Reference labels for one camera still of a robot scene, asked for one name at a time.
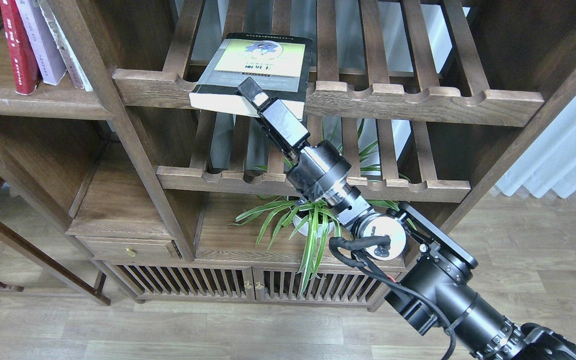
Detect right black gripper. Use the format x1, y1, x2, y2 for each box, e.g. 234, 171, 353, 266
237, 77, 373, 226

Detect black yellow thick book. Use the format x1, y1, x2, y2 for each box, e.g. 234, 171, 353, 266
189, 32, 313, 120

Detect red cover book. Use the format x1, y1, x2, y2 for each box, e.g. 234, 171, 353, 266
0, 0, 40, 96

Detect lavender white book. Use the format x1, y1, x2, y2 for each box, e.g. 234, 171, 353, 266
16, 0, 67, 85

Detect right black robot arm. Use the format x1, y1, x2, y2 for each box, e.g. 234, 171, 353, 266
238, 77, 576, 360

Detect wooden furniture at left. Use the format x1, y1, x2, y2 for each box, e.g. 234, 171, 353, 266
0, 150, 111, 307

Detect dark wooden bookshelf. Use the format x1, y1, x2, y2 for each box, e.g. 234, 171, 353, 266
0, 0, 576, 312

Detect upright book worn spine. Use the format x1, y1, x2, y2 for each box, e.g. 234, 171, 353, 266
38, 0, 94, 92

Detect white plant pot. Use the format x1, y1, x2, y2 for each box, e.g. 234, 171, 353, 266
292, 210, 335, 238

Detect brass drawer knob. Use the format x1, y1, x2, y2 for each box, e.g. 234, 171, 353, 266
125, 247, 137, 258

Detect white curtain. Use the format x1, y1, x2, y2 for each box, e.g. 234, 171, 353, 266
493, 96, 576, 198

